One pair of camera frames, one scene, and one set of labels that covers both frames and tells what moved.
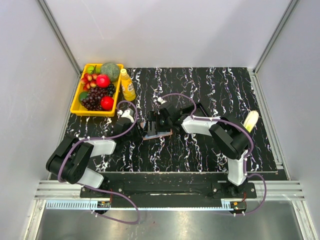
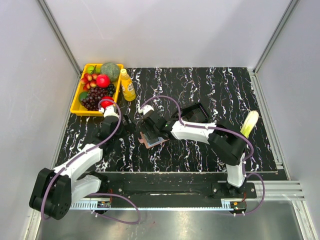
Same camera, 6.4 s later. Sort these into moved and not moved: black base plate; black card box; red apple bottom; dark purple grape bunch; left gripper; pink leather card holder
Moved: pink leather card holder; left gripper
Not moved: black base plate; dark purple grape bunch; red apple bottom; black card box
